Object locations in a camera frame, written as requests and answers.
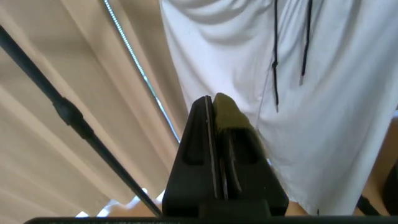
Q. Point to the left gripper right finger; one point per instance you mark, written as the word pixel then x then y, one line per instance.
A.
pixel 255 180

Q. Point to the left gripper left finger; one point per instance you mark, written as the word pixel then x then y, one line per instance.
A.
pixel 192 161

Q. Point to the green garment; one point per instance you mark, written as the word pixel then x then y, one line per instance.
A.
pixel 227 115

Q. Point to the pale grey shorts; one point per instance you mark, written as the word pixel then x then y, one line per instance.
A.
pixel 326 124

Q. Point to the black clothes rack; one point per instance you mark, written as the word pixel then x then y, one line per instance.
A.
pixel 68 113

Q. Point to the beige curtain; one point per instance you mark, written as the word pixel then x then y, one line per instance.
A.
pixel 109 77

